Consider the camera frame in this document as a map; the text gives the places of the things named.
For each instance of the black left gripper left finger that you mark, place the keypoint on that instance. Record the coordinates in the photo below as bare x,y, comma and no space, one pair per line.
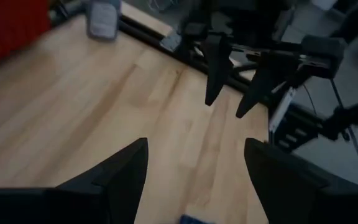
73,205

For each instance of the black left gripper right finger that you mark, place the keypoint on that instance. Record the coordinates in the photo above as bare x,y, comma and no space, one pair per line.
306,202

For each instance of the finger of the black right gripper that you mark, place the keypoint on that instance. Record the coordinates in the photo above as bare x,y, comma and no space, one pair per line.
269,81
217,68

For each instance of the blue plaid cloth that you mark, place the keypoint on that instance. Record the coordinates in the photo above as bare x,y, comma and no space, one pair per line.
194,220

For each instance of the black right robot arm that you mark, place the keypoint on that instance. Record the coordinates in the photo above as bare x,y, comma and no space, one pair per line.
253,18

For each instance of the spray bottle with blue nozzle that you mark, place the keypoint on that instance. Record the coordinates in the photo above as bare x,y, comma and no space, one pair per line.
102,21

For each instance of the red plastic bin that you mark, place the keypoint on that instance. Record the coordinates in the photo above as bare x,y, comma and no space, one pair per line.
11,31

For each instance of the white metal bracket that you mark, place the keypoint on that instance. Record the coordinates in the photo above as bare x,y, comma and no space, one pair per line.
280,113

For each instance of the black aluminium frame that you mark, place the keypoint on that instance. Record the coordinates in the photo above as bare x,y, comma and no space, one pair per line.
145,34

